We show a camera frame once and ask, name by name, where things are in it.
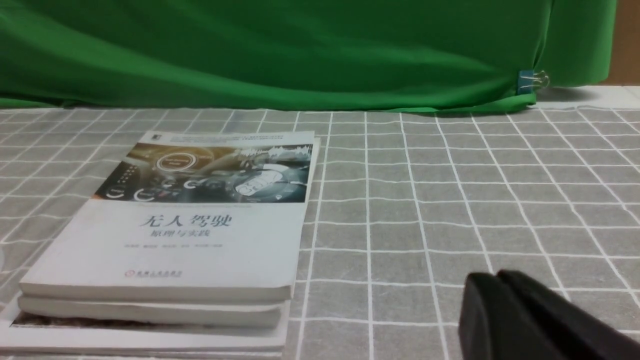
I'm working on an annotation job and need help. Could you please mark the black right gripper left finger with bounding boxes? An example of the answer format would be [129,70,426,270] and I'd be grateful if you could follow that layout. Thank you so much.
[458,272,567,360]

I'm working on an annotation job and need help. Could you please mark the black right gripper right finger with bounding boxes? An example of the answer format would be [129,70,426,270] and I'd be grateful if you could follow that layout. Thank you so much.
[497,269,640,360]

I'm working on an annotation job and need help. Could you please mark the grey checked tablecloth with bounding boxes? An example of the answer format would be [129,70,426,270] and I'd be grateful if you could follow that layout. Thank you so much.
[1,108,640,360]

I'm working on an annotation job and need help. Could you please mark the white middle book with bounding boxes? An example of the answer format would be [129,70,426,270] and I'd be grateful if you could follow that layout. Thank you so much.
[17,295,290,328]

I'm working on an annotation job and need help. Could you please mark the white book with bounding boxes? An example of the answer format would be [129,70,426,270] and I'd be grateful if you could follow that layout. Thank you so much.
[19,131,321,303]
[17,295,290,328]

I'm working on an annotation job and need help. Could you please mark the blue binder clip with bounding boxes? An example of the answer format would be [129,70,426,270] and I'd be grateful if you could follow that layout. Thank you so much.
[516,70,550,95]

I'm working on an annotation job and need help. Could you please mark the green backdrop cloth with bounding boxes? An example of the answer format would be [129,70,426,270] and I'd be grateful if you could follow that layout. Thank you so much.
[0,0,617,113]

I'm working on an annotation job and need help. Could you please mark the white top book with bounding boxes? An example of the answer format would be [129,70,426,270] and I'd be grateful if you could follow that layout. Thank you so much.
[19,131,321,303]

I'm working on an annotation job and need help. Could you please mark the large bottom magazine book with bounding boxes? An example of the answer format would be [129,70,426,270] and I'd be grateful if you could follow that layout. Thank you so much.
[1,300,290,360]

